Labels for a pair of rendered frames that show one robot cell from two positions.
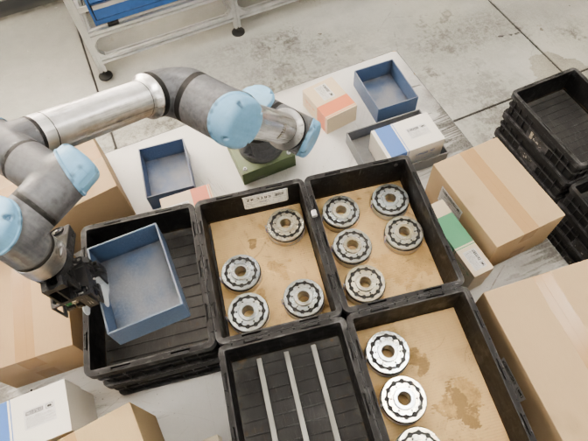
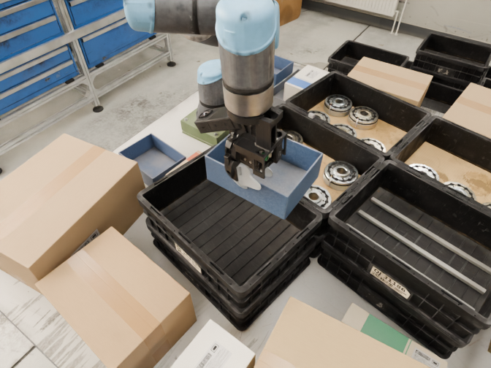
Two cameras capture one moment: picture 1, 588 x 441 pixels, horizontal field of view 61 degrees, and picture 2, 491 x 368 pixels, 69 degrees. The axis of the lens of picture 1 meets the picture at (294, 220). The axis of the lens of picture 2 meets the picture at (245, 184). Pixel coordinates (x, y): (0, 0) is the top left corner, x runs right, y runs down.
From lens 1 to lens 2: 0.80 m
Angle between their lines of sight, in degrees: 25
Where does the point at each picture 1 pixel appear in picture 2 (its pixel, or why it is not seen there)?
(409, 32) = not seen: hidden behind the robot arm
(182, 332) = (272, 239)
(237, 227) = not seen: hidden behind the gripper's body
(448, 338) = (439, 157)
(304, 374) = (383, 219)
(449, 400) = (475, 186)
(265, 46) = (125, 111)
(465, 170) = (364, 74)
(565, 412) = not seen: outside the picture
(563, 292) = (476, 101)
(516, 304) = (463, 116)
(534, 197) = (410, 74)
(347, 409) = (429, 223)
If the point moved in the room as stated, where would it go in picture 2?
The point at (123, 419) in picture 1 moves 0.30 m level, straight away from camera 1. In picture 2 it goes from (298, 311) to (155, 338)
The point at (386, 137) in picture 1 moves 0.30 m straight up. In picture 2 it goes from (297, 82) to (305, 12)
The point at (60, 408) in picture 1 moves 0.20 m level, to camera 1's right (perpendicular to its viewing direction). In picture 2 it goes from (228, 343) to (300, 288)
